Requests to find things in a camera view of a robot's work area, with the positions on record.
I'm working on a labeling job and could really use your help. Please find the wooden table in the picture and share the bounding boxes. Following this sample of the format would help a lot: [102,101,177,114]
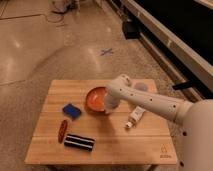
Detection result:
[25,80,177,165]

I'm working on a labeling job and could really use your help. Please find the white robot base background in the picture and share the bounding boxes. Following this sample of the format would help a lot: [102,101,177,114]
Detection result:
[50,0,79,13]

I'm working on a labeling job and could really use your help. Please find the orange ceramic bowl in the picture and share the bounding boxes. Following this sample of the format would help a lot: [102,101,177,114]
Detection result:
[86,87,107,112]

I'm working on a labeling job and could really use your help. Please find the blue sponge block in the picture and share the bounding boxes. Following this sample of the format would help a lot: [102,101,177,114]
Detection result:
[62,104,81,119]

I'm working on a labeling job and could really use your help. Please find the black white striped box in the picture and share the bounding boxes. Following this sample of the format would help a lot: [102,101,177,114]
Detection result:
[64,134,95,151]

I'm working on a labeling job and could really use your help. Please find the white tube bottle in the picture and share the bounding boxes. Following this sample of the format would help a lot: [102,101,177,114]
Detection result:
[125,106,145,129]

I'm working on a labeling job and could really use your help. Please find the red oval object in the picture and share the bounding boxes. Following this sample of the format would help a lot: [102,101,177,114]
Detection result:
[58,120,68,143]

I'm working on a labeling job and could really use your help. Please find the black box on floor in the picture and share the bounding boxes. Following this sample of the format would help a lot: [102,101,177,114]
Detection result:
[122,22,140,39]

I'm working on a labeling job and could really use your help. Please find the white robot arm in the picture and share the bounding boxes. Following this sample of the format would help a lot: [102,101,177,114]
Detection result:
[104,74,213,171]

